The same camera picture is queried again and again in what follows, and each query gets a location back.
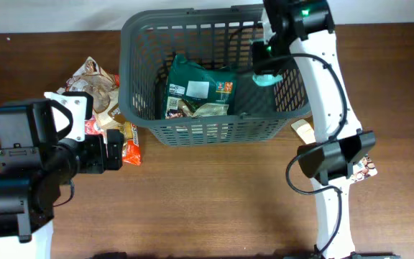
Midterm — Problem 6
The light blue tissue pack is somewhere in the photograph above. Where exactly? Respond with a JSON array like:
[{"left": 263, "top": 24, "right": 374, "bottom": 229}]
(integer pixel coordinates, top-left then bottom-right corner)
[{"left": 252, "top": 73, "right": 283, "bottom": 87}]

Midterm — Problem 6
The grey plastic slotted basket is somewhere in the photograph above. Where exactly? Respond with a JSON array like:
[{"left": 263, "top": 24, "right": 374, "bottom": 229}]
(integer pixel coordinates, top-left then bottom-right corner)
[{"left": 119, "top": 4, "right": 311, "bottom": 146}]

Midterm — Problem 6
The dark green snack bag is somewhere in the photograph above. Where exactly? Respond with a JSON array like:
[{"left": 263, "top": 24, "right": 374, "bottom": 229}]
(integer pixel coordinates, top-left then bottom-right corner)
[{"left": 161, "top": 54, "right": 238, "bottom": 119}]

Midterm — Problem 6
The beige pantree pouch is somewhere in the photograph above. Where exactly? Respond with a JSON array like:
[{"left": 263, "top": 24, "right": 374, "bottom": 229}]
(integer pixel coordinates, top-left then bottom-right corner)
[
  {"left": 291, "top": 119, "right": 377, "bottom": 183},
  {"left": 57, "top": 57, "right": 126, "bottom": 130}
]

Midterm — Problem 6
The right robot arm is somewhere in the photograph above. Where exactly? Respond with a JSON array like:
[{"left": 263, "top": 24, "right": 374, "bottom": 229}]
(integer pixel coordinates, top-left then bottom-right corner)
[{"left": 252, "top": 1, "right": 376, "bottom": 258}]

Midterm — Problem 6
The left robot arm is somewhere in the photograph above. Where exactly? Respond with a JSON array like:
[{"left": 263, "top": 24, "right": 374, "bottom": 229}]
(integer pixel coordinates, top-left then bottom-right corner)
[{"left": 0, "top": 99, "right": 124, "bottom": 258}]

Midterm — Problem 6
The blue Kleenex tissue pack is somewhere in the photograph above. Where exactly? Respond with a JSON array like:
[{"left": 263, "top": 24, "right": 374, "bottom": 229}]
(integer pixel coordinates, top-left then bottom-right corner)
[{"left": 85, "top": 117, "right": 104, "bottom": 135}]

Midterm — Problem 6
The orange spaghetti packet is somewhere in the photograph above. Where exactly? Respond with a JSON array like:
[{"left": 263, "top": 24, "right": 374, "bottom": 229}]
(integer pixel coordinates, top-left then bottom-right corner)
[{"left": 119, "top": 122, "right": 142, "bottom": 165}]

